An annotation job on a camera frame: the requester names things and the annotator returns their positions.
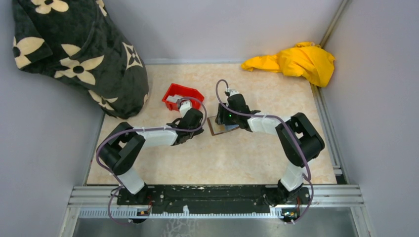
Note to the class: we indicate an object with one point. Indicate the grey cards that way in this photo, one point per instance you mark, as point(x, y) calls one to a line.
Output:
point(174, 98)

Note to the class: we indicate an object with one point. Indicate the yellow crumpled cloth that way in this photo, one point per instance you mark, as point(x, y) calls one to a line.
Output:
point(305, 59)

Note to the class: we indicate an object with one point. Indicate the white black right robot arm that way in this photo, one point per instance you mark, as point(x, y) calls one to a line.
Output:
point(299, 139)

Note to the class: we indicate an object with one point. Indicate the white slotted cable duct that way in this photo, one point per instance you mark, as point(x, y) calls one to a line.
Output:
point(133, 213)

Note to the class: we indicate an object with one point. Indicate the brown leather card holder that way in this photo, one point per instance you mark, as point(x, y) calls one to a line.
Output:
point(212, 121)

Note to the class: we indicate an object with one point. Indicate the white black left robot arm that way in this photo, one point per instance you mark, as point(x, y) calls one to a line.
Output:
point(119, 151)

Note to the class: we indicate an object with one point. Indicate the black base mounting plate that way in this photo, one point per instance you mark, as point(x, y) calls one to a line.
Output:
point(207, 199)

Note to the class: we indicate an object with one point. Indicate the black floral plush blanket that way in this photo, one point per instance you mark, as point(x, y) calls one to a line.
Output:
point(77, 43)

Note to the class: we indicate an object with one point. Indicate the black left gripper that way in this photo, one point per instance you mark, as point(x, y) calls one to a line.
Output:
point(197, 132)

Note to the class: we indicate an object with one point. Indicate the aluminium frame rail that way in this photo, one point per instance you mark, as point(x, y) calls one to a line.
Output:
point(321, 195)

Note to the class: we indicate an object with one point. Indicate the red plastic bin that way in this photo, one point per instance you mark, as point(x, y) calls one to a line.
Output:
point(184, 92)

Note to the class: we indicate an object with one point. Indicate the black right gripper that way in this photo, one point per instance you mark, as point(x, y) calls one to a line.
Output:
point(221, 118)

